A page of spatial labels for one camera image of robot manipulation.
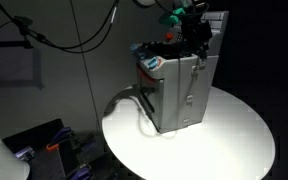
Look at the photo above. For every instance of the orange tipped clamp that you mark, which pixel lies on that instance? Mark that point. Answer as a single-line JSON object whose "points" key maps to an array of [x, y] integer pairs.
{"points": [[52, 146]]}

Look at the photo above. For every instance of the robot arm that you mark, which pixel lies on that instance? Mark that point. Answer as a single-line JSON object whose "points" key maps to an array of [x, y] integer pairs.
{"points": [[145, 2]]}

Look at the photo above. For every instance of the orange red stove knob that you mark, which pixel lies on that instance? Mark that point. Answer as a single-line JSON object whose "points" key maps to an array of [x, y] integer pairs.
{"points": [[169, 35]]}

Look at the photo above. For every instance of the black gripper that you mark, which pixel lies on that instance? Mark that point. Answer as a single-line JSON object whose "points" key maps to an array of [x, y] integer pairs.
{"points": [[194, 30]]}

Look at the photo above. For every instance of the grey toy stove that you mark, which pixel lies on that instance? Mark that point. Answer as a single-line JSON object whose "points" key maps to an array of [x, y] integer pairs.
{"points": [[184, 93]]}

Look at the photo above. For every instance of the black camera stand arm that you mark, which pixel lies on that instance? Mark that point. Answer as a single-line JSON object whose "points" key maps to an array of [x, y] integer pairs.
{"points": [[24, 31]]}

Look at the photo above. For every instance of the purple spring clamp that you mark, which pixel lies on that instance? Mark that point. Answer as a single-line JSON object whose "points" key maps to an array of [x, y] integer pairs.
{"points": [[80, 173], [62, 134], [24, 153]]}

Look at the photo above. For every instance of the blue stove knob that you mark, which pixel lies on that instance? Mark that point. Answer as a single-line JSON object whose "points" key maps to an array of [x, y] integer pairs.
{"points": [[152, 62], [134, 48]]}

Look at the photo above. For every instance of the teal wrist mount piece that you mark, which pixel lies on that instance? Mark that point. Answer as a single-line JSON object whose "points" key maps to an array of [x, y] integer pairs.
{"points": [[172, 17]]}

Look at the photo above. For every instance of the black stovetop grate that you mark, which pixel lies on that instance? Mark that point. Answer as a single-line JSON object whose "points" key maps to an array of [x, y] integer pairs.
{"points": [[164, 50]]}

